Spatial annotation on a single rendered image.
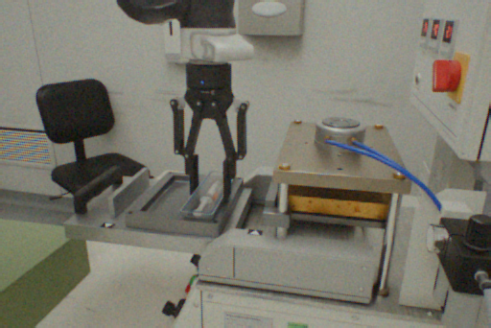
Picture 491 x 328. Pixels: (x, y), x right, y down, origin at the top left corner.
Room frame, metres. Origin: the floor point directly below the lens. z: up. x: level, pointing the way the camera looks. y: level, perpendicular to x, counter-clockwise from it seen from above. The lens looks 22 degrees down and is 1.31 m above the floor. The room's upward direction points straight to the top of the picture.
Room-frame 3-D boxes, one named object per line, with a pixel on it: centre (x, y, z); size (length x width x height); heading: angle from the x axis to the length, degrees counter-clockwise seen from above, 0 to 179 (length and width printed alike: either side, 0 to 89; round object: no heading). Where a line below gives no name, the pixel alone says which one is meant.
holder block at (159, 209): (0.68, 0.08, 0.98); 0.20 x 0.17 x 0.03; 168
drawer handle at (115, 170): (0.72, 0.26, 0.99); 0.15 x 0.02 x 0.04; 168
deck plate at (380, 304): (0.62, -0.20, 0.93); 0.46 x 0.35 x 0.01; 78
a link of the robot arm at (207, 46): (0.65, 0.03, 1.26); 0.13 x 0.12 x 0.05; 167
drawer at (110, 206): (0.69, 0.13, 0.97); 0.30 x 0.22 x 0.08; 78
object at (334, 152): (0.60, -0.20, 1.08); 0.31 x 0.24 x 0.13; 168
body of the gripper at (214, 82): (0.67, 0.04, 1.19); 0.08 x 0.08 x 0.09
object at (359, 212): (0.62, -0.17, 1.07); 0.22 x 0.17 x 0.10; 168
